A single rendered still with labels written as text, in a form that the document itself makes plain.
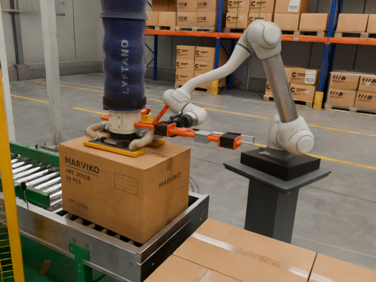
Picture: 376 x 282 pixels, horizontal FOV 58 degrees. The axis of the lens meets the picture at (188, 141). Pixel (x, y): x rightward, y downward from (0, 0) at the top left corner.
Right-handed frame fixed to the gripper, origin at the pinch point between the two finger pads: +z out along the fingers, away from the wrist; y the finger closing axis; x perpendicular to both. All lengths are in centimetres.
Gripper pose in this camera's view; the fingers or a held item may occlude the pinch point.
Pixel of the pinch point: (167, 128)
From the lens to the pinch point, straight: 173.3
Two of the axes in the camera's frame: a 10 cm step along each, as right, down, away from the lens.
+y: -0.4, 9.5, 3.0
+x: -8.8, -1.8, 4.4
